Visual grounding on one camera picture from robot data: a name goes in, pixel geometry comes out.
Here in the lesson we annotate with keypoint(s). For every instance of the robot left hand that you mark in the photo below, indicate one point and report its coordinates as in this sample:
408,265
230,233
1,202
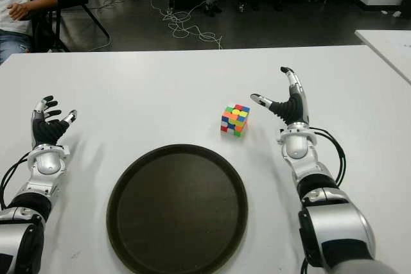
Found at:
48,129

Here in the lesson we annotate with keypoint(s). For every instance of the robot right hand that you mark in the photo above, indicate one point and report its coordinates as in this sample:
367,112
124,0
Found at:
293,108

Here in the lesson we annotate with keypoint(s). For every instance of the multicoloured Rubik's cube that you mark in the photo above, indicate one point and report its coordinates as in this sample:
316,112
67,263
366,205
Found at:
235,121

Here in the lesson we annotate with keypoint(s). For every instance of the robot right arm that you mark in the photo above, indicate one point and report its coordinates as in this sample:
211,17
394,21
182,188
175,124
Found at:
300,145

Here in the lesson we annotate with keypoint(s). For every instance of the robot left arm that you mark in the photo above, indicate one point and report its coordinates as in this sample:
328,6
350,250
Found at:
48,165

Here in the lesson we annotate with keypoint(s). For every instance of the dark brown round plate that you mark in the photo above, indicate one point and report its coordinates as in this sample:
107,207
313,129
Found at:
176,210

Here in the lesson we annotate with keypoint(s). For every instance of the white side table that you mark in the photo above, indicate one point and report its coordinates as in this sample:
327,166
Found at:
388,46

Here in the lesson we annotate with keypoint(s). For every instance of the small white floor object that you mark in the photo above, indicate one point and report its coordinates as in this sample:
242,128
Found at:
241,7

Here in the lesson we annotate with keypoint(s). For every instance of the crumpled white paper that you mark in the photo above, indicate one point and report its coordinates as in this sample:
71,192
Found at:
396,13

